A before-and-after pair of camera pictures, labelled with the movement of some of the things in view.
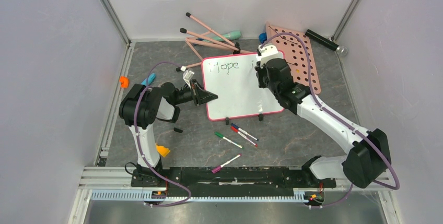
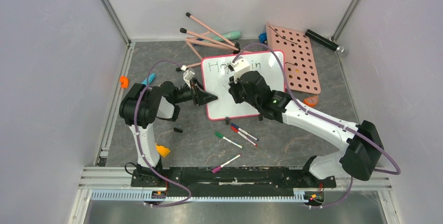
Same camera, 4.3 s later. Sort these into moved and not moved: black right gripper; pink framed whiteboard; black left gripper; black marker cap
Moved: black right gripper
Not moved: pink framed whiteboard; black left gripper; black marker cap
